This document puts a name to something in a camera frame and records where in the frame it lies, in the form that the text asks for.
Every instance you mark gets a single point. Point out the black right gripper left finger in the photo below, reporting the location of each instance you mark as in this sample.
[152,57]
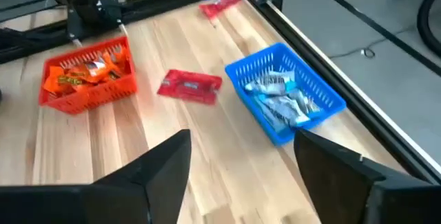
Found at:
[120,200]

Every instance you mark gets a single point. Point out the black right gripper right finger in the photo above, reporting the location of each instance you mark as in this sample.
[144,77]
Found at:
[361,196]

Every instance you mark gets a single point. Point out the red plastic basket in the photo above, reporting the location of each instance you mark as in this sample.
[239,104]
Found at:
[103,93]

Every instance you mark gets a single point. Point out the blue white candy bar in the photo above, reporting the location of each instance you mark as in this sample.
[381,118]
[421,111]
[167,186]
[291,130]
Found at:
[282,112]
[305,101]
[268,83]

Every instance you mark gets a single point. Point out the orange candy pack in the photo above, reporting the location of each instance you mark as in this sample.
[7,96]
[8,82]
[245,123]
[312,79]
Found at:
[89,70]
[56,81]
[119,60]

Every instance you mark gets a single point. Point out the red candy pack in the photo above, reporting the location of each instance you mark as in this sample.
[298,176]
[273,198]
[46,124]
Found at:
[220,5]
[189,86]

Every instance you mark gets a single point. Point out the blue plastic basket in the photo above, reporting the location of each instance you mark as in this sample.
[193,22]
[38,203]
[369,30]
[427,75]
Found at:
[255,62]

